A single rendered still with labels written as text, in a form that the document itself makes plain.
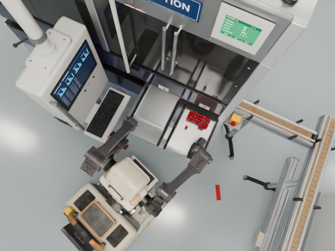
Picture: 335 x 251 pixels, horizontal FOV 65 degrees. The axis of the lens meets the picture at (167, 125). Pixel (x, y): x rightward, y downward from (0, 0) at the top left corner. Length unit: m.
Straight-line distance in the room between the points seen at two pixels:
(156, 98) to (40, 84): 0.93
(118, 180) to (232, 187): 1.70
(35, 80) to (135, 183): 0.78
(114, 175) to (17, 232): 1.85
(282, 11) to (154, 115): 1.31
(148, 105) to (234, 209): 1.50
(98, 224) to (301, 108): 2.57
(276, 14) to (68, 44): 1.08
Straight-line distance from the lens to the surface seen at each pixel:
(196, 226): 2.93
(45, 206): 3.11
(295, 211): 2.20
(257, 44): 1.21
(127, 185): 1.52
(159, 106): 2.13
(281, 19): 1.10
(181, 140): 2.06
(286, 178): 2.61
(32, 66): 1.62
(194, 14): 1.22
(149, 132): 2.07
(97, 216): 2.03
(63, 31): 1.72
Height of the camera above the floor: 2.89
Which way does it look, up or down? 75 degrees down
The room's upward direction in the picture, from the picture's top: 8 degrees clockwise
